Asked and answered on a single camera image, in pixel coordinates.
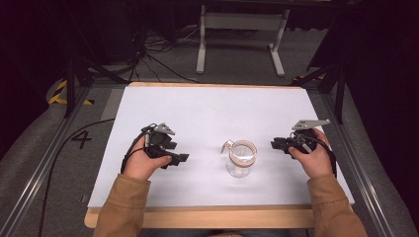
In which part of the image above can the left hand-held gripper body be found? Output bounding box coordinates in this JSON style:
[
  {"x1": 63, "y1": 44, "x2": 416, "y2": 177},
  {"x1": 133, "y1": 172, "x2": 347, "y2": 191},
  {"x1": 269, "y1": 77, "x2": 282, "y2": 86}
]
[{"x1": 143, "y1": 122, "x2": 181, "y2": 159}]

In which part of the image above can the bundle of black floor cables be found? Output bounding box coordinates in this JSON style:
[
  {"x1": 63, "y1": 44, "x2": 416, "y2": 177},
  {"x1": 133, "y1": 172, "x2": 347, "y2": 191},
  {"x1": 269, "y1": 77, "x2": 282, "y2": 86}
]
[{"x1": 126, "y1": 24, "x2": 203, "y2": 84}]

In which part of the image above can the white metal table frame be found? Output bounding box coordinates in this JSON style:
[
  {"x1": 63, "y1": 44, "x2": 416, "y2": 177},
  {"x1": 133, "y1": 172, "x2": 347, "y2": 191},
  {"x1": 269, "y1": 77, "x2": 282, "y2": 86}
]
[{"x1": 196, "y1": 4, "x2": 291, "y2": 78}]

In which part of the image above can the person's left hand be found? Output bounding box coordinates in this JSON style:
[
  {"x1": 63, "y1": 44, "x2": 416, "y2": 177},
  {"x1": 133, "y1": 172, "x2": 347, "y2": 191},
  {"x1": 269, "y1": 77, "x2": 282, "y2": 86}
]
[{"x1": 123, "y1": 135, "x2": 173, "y2": 182}]

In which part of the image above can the long black floor cable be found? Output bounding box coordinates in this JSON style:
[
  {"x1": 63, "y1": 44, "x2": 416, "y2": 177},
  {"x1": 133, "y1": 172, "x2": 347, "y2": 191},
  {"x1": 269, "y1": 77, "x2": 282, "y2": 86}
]
[{"x1": 38, "y1": 118, "x2": 116, "y2": 237}]

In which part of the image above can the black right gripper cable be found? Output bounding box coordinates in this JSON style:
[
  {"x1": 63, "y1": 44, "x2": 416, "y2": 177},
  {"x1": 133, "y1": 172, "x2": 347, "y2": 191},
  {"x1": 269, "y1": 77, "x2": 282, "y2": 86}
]
[{"x1": 297, "y1": 130, "x2": 338, "y2": 178}]

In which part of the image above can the person's right hand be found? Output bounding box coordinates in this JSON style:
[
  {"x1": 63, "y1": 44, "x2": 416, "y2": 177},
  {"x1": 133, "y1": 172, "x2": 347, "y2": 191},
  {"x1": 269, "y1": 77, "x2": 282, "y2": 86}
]
[{"x1": 288, "y1": 127, "x2": 334, "y2": 180}]

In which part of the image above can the wooden table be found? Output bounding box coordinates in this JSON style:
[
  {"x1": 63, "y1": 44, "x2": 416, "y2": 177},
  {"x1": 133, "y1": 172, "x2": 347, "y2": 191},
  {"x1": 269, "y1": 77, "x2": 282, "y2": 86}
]
[{"x1": 84, "y1": 81, "x2": 356, "y2": 230}]

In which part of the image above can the clear glass jar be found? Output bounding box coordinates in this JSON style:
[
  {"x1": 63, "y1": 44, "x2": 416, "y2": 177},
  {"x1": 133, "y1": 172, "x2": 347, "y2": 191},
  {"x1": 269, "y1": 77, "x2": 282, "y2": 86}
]
[
  {"x1": 219, "y1": 139, "x2": 258, "y2": 168},
  {"x1": 225, "y1": 153, "x2": 257, "y2": 179}
]

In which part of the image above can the black tripod stand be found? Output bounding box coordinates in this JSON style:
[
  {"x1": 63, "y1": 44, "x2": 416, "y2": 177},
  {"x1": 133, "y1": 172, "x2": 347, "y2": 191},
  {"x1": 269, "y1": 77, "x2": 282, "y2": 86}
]
[
  {"x1": 63, "y1": 53, "x2": 128, "y2": 119},
  {"x1": 289, "y1": 60, "x2": 348, "y2": 125}
]

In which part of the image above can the white table sheet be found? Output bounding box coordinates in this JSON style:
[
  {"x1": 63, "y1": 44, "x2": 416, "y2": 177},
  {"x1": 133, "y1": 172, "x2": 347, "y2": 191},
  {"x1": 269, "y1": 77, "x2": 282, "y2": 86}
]
[{"x1": 87, "y1": 85, "x2": 356, "y2": 209}]

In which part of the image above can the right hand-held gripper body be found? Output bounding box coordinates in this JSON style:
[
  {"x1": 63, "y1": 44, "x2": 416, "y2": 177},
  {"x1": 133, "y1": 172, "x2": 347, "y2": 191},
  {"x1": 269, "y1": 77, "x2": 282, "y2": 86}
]
[{"x1": 286, "y1": 118, "x2": 331, "y2": 155}]

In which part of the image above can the metal floor rail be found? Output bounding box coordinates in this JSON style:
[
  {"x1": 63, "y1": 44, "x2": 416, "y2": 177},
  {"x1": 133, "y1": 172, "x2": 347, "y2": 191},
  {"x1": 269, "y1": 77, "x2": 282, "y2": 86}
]
[
  {"x1": 0, "y1": 86, "x2": 93, "y2": 237},
  {"x1": 319, "y1": 93, "x2": 397, "y2": 237}
]

